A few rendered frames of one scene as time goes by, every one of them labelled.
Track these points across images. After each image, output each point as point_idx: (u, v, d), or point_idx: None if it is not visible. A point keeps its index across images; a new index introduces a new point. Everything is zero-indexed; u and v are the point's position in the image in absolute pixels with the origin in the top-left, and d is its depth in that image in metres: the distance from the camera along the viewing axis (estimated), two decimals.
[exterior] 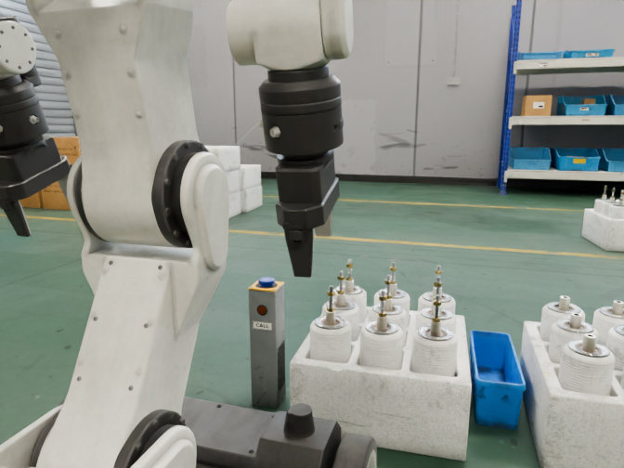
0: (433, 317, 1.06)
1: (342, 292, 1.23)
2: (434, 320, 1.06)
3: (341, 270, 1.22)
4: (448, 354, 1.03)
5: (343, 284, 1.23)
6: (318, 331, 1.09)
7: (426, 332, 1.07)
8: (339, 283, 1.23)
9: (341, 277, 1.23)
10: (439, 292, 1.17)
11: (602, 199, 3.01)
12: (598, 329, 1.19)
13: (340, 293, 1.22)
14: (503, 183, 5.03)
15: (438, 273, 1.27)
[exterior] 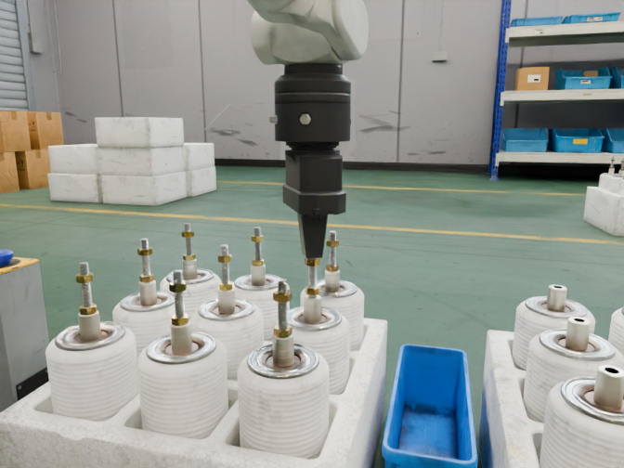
0: (275, 326, 0.50)
1: (146, 279, 0.66)
2: (276, 333, 0.50)
3: (143, 239, 0.66)
4: (300, 408, 0.47)
5: (149, 264, 0.67)
6: (51, 356, 0.53)
7: (265, 359, 0.51)
8: (142, 262, 0.67)
9: (146, 251, 0.67)
10: (311, 279, 0.60)
11: (608, 174, 2.45)
12: (619, 347, 0.62)
13: (143, 280, 0.66)
14: (495, 167, 4.47)
15: (331, 245, 0.71)
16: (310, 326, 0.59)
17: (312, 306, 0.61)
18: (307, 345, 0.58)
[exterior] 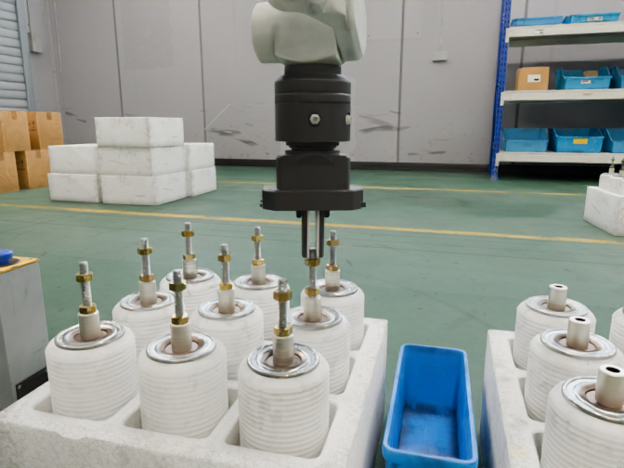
0: (275, 325, 0.50)
1: (146, 279, 0.66)
2: (276, 332, 0.50)
3: (143, 238, 0.66)
4: (300, 407, 0.47)
5: (149, 263, 0.67)
6: (50, 355, 0.53)
7: (265, 358, 0.51)
8: (142, 261, 0.67)
9: (146, 250, 0.67)
10: (309, 279, 0.61)
11: (608, 174, 2.45)
12: (620, 346, 0.62)
13: (143, 279, 0.66)
14: (495, 167, 4.47)
15: (331, 244, 0.71)
16: (310, 325, 0.59)
17: (312, 305, 0.60)
18: (307, 344, 0.58)
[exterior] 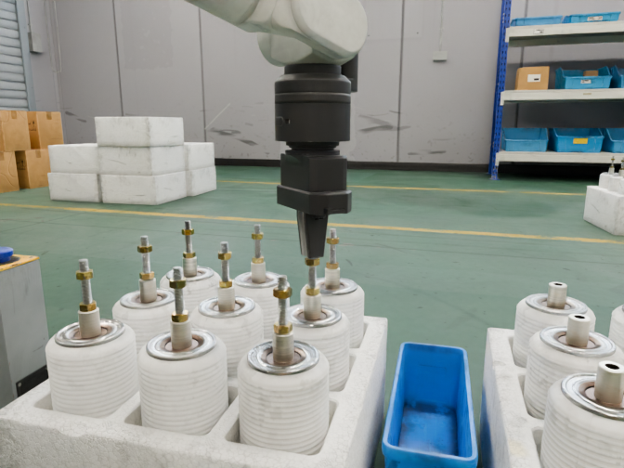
0: (275, 322, 0.50)
1: (146, 277, 0.66)
2: (276, 330, 0.50)
3: (143, 236, 0.66)
4: (300, 404, 0.47)
5: (149, 261, 0.67)
6: (50, 352, 0.53)
7: (265, 356, 0.51)
8: (142, 259, 0.67)
9: (146, 248, 0.67)
10: (313, 277, 0.61)
11: (608, 173, 2.45)
12: (619, 344, 0.62)
13: (143, 278, 0.66)
14: (495, 167, 4.47)
15: (331, 242, 0.71)
16: (310, 323, 0.59)
17: (312, 304, 0.60)
18: (307, 343, 0.58)
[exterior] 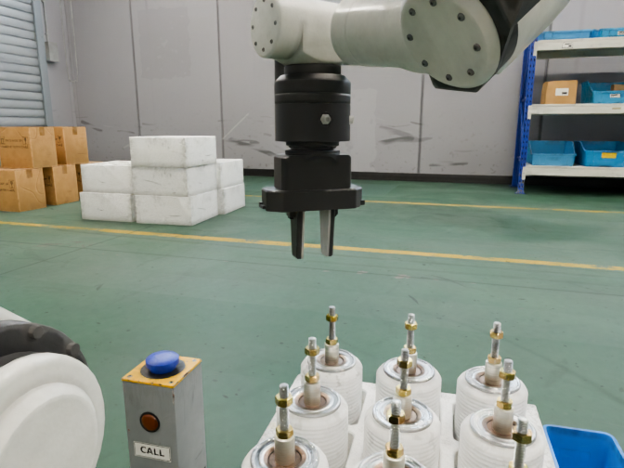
0: (509, 464, 0.47)
1: (313, 380, 0.63)
2: None
3: (311, 337, 0.63)
4: None
5: (316, 363, 0.63)
6: None
7: None
8: (308, 361, 0.63)
9: (311, 348, 0.64)
10: (503, 391, 0.58)
11: None
12: None
13: (310, 381, 0.63)
14: (521, 180, 4.44)
15: (498, 338, 0.67)
16: (479, 429, 0.58)
17: (495, 414, 0.58)
18: (464, 443, 0.58)
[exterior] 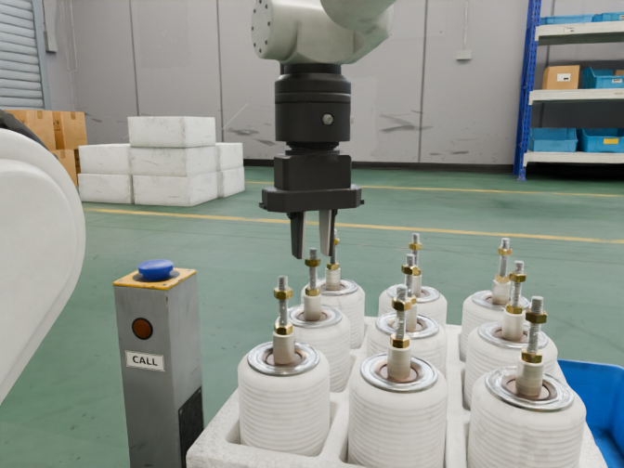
0: (522, 350, 0.44)
1: (318, 290, 0.62)
2: (526, 358, 0.44)
3: (311, 248, 0.60)
4: (569, 446, 0.41)
5: (311, 274, 0.61)
6: (253, 382, 0.47)
7: (506, 387, 0.45)
8: (314, 275, 0.60)
9: (306, 264, 0.60)
10: (513, 295, 0.55)
11: None
12: None
13: (319, 291, 0.61)
14: (523, 167, 4.41)
15: (505, 253, 0.65)
16: (488, 336, 0.55)
17: (505, 320, 0.55)
18: (472, 350, 0.56)
